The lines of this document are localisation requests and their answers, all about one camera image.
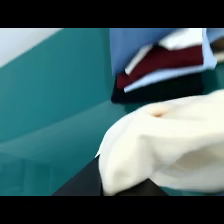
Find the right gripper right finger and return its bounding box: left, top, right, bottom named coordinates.
left=115, top=178, right=169, bottom=197

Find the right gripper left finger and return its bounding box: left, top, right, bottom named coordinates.
left=52, top=155, right=103, bottom=197

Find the cream shirt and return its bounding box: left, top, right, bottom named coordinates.
left=95, top=89, right=224, bottom=197

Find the dark red garment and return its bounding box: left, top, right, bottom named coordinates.
left=116, top=44, right=205, bottom=90

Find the blue-purple garment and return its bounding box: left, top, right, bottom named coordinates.
left=109, top=28, right=224, bottom=94

